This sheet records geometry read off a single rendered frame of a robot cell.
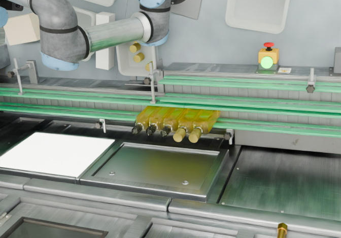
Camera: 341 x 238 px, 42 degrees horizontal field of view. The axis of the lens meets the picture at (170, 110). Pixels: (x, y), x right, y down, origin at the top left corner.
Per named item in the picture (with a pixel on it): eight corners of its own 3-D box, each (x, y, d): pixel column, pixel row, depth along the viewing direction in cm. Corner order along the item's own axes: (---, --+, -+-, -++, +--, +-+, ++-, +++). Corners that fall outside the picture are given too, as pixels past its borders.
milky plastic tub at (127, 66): (127, 69, 201) (118, 75, 193) (122, 20, 192) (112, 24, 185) (163, 71, 195) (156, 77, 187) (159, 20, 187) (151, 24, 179)
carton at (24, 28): (11, 17, 212) (1, 20, 205) (38, 11, 205) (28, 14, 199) (20, 41, 215) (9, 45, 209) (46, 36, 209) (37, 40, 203)
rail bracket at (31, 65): (39, 81, 216) (9, 98, 196) (33, 48, 210) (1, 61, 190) (47, 82, 214) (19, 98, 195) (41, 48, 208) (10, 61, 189)
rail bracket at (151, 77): (156, 96, 186) (145, 107, 175) (153, 57, 179) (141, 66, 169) (163, 97, 185) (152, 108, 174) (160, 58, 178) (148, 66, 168)
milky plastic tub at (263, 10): (235, -24, 171) (230, -21, 164) (294, -16, 165) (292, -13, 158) (229, 21, 179) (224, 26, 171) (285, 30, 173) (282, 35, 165)
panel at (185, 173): (35, 136, 204) (-16, 172, 174) (34, 130, 203) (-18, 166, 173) (229, 156, 174) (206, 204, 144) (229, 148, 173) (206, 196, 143)
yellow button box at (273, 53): (261, 64, 180) (258, 69, 173) (261, 46, 177) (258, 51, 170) (278, 65, 177) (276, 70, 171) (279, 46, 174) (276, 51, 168)
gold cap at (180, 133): (175, 128, 161) (171, 133, 157) (184, 127, 160) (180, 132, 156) (178, 137, 162) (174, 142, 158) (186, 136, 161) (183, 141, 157)
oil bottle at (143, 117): (154, 111, 189) (134, 132, 171) (153, 99, 187) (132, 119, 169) (166, 112, 188) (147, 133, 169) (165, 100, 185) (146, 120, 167)
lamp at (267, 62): (261, 67, 172) (260, 69, 170) (261, 55, 171) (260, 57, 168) (273, 67, 171) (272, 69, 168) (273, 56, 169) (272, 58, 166)
